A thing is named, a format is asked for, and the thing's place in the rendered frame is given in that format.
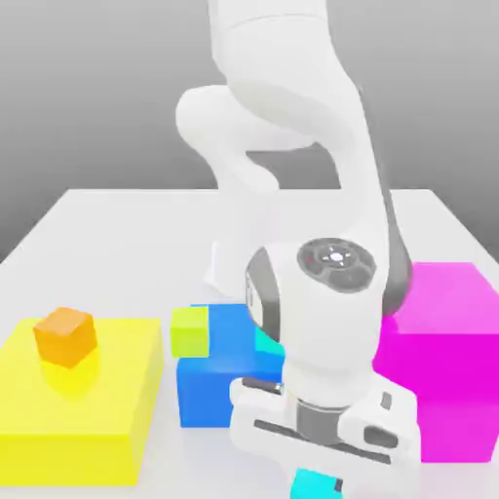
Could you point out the large blue box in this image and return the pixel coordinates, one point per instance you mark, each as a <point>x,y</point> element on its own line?
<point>218,374</point>

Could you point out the large yellow box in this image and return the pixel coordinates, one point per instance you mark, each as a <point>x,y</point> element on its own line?
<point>78,421</point>

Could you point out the small lime green cube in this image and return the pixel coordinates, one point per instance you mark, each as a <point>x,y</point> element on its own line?
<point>189,331</point>

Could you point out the large magenta box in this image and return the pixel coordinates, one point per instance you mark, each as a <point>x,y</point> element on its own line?
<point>448,351</point>

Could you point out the small cyan cube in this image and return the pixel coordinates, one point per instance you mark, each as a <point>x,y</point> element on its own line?
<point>267,343</point>
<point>312,485</point>

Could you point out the small orange cube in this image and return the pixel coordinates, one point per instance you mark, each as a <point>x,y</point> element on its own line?
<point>64,337</point>

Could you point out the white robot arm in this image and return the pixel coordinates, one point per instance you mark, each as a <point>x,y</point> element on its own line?
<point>319,331</point>

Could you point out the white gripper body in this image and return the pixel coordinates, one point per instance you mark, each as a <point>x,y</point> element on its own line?
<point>269,440</point>

